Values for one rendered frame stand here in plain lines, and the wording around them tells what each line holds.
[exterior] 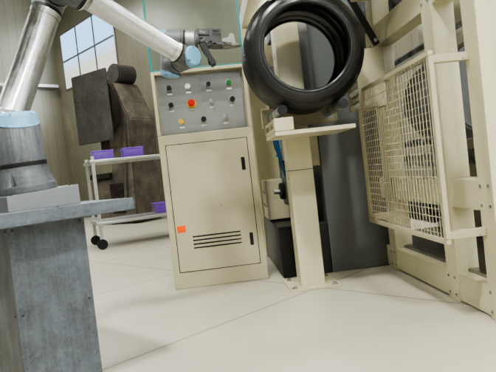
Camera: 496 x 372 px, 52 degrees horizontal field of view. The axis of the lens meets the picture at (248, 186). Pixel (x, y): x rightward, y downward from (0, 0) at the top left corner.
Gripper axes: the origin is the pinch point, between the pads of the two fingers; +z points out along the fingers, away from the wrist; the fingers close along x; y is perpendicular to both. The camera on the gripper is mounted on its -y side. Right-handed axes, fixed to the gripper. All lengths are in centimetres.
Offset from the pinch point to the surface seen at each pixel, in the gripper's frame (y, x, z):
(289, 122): -36.2, -10.9, 22.5
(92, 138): -4, 597, -203
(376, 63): -2, 19, 72
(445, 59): -18, -59, 71
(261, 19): 9.2, -11.3, 9.4
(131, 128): 12, 585, -140
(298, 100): -25.9, -11.1, 26.4
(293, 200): -73, 26, 31
